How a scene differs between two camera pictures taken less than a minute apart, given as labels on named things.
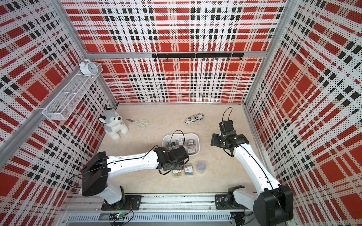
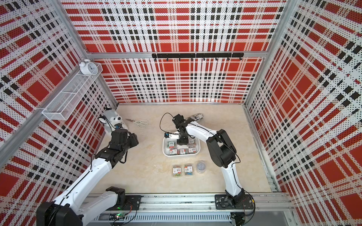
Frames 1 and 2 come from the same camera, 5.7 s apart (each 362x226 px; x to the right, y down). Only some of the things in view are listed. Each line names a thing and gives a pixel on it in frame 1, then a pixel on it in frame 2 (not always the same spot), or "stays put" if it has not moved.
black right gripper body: [218, 140] → [183, 139]
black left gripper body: [176, 165] → [132, 141]
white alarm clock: [87, 68] stays put
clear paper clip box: [176, 173] stays put
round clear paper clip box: [201, 166] stays put
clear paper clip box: [188, 170] stays put
